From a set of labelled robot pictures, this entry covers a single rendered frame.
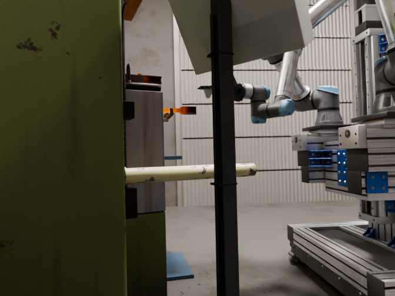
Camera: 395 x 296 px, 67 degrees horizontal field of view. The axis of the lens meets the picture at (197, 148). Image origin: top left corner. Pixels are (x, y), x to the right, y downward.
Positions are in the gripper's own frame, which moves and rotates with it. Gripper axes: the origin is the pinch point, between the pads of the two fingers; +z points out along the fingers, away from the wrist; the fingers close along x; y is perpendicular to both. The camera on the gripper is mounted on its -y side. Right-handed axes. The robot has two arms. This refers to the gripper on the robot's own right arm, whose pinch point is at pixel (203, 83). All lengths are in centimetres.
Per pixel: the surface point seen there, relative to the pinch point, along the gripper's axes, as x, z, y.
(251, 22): -62, 16, 0
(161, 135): -16.1, 25.8, 24.9
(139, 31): 267, -36, -132
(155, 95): -16.0, 27.7, 10.1
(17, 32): -45, 68, 3
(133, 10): -2.3, 32.2, -27.0
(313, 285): -7, -55, 100
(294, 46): -69, 9, 7
